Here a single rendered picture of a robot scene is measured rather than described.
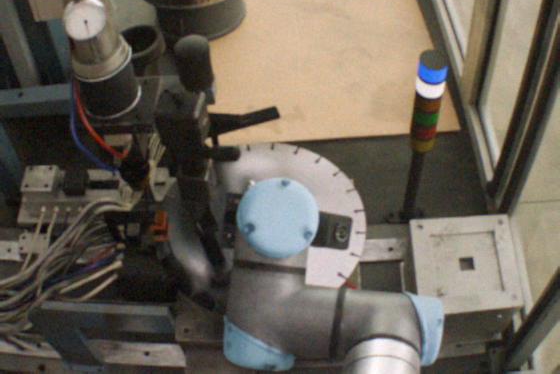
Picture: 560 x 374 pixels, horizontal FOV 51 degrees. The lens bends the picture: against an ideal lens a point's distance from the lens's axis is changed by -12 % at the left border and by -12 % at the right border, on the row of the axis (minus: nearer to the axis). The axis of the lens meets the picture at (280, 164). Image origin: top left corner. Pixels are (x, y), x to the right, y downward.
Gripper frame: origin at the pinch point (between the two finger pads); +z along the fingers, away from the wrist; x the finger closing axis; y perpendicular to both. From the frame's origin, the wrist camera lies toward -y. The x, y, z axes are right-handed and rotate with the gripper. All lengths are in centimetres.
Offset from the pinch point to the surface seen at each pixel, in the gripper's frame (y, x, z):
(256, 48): 5, -45, 55
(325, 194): -8.3, -7.1, 6.6
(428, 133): -23.3, -18.5, 2.1
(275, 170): -0.3, -10.3, 10.2
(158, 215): 17.2, -0.2, 6.0
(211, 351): 6.4, 20.8, 9.0
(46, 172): 42.6, -5.6, 24.1
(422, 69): -18.4, -25.5, -8.4
